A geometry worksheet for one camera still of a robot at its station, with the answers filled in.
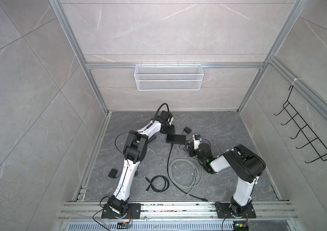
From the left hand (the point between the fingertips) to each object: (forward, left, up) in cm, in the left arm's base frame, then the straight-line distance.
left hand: (173, 129), depth 106 cm
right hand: (-13, -10, +1) cm, 16 cm away
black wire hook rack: (-38, -60, +31) cm, 77 cm away
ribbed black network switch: (-6, -2, -5) cm, 8 cm away
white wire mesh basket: (+26, +3, +27) cm, 38 cm away
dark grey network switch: (-16, +15, +12) cm, 25 cm away
